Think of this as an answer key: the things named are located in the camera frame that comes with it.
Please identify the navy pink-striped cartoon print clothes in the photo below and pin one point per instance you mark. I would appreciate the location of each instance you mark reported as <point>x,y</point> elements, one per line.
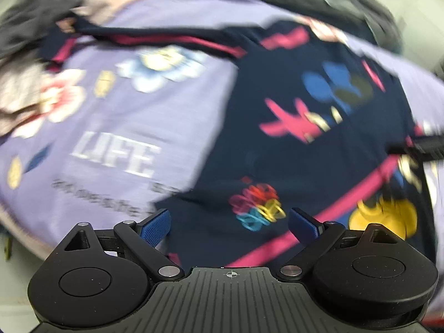
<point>295,152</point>

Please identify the purple floral bedsheet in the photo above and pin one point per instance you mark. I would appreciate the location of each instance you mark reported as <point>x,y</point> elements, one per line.
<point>138,128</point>

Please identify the pile of grey clothes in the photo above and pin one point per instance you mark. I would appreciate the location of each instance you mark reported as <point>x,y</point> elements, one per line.
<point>17,90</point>

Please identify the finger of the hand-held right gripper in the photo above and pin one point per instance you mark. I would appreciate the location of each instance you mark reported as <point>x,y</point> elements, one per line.
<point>423,149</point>

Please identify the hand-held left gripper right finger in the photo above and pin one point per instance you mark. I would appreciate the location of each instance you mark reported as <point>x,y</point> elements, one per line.
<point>303,227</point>

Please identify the dark grey cloth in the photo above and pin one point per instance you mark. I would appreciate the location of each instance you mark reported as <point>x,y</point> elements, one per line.
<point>34,17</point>

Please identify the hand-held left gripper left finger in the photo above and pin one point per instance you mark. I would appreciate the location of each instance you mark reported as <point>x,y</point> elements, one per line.
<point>156,227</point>

